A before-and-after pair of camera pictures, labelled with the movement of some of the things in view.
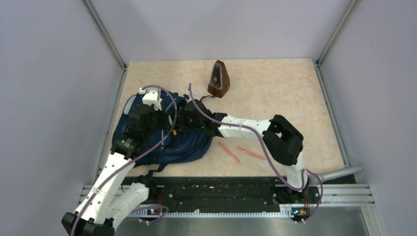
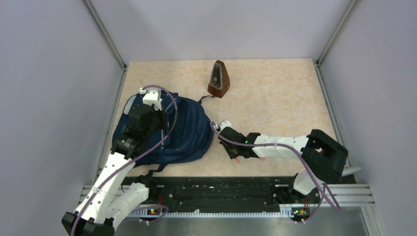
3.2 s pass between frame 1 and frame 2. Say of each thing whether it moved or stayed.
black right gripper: moved
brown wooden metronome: stayed
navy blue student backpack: stayed
